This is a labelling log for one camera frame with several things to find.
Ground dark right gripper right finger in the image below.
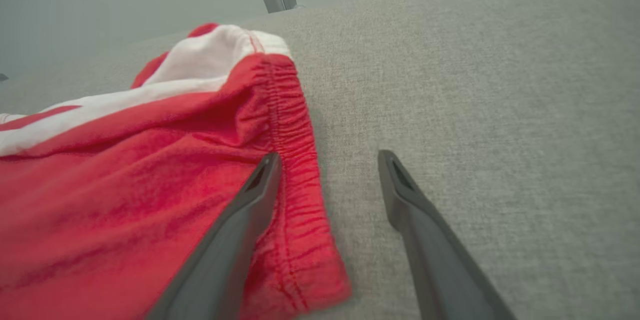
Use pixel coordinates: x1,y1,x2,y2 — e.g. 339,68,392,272
377,149,517,320

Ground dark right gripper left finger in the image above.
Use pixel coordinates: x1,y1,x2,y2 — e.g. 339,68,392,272
145,152,284,320

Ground grey fabric sofa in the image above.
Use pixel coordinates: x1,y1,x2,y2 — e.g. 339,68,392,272
0,0,640,320

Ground red shorts with white trim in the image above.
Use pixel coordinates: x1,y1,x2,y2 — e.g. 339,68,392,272
0,22,352,320

